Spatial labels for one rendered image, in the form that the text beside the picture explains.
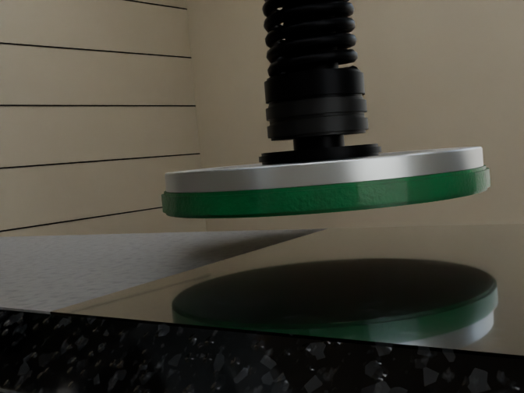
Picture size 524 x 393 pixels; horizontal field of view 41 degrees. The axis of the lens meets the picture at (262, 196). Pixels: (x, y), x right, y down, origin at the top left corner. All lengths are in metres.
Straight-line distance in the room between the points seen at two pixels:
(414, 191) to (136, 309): 0.16
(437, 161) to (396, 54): 5.55
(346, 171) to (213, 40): 6.83
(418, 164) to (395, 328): 0.16
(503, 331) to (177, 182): 0.25
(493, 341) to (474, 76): 5.43
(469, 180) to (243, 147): 6.51
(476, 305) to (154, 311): 0.13
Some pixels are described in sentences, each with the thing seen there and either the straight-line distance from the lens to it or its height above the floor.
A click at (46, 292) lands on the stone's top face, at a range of 0.39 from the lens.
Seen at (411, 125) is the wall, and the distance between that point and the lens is 5.86.
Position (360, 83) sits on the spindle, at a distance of 0.47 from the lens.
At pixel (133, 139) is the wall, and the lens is 6.73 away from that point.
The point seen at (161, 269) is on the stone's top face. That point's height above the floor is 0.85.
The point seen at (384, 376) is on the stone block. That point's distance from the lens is 0.23.
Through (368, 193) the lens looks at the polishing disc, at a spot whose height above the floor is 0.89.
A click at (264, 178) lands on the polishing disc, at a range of 0.38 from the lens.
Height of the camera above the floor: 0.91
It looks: 3 degrees down
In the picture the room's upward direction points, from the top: 5 degrees counter-clockwise
